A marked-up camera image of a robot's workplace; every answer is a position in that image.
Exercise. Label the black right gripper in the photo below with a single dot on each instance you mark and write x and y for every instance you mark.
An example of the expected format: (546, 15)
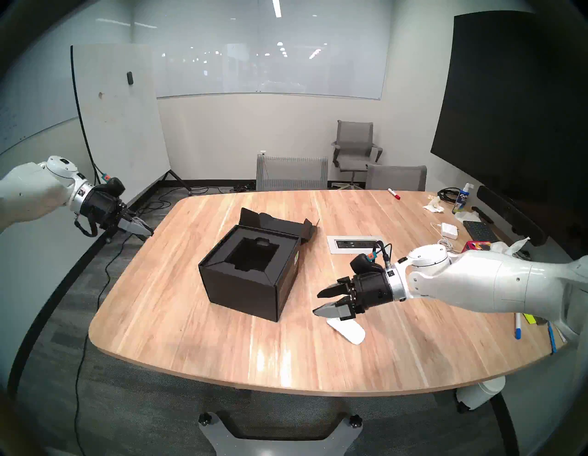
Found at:
(372, 292)

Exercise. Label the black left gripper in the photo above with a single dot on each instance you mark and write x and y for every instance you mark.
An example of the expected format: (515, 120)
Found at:
(103, 207)

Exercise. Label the white computer mouse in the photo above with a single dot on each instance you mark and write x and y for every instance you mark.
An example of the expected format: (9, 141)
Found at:
(351, 333)

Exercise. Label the black cardboard box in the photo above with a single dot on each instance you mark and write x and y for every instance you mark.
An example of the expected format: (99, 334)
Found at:
(239, 285)

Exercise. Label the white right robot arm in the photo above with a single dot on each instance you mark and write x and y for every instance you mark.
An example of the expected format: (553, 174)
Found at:
(482, 280)

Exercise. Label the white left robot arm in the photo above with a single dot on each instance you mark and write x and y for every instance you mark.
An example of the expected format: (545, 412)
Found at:
(36, 190)

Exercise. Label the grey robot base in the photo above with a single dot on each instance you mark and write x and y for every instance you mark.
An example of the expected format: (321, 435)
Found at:
(275, 447)

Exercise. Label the white tissue in box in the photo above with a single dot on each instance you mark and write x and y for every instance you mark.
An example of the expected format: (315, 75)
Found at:
(512, 248)

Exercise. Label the grey table power outlet plate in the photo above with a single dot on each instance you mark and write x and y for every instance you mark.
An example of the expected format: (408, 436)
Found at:
(349, 244)

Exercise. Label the mobile whiteboard on stand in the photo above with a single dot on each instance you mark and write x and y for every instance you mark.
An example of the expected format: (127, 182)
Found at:
(119, 128)

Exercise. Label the red whiteboard marker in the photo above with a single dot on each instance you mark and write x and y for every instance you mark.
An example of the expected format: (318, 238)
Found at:
(393, 193)

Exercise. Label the white power adapter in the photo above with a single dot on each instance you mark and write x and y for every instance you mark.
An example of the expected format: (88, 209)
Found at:
(449, 230)

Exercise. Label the grey ribbed mesh chair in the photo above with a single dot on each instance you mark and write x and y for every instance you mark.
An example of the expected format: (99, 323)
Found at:
(291, 173)

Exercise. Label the grey fabric chair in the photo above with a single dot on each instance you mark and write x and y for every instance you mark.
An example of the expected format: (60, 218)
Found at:
(395, 179)

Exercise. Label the crumpled white tissue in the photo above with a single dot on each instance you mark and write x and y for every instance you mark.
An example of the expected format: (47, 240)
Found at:
(433, 207)

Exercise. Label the flat white tissue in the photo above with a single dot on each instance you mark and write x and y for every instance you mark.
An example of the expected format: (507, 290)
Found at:
(466, 216)

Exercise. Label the grey office chair with armrests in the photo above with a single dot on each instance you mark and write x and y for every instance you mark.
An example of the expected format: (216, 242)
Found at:
(353, 142)

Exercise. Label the black keyboard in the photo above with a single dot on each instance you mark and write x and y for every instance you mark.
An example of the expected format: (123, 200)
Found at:
(480, 232)

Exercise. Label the whiteboard cleaner spray bottle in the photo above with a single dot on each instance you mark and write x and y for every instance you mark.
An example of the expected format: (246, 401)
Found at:
(461, 200)

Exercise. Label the white table leg foot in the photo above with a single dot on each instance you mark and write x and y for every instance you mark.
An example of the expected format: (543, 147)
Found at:
(477, 393)

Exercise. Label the blue marker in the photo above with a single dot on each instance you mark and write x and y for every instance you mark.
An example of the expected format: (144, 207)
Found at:
(517, 327)

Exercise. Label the black video sound bar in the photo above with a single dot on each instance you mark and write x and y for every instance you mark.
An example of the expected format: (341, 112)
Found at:
(505, 209)

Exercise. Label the yellow sticky note pad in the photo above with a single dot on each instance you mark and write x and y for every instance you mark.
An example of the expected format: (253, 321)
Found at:
(529, 318)

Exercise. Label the blue pen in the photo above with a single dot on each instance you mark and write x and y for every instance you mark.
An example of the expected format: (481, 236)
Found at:
(551, 338)

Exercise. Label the white paper sheet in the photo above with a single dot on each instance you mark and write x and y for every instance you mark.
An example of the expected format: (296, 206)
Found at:
(560, 333)

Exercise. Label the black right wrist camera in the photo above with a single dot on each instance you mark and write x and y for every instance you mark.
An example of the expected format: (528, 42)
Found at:
(365, 263)

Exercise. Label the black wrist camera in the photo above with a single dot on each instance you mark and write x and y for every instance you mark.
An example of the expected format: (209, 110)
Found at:
(114, 186)
(365, 263)

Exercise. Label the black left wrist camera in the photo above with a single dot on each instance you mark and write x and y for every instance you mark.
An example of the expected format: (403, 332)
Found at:
(114, 186)

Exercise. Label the wall whiteboard with writing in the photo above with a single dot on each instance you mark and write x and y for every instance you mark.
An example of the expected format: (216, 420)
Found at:
(27, 124)

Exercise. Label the glass wall board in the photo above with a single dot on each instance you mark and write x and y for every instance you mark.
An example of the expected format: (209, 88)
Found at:
(275, 69)

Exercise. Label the large black wall screen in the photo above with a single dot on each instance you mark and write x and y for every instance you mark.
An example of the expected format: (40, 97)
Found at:
(505, 115)

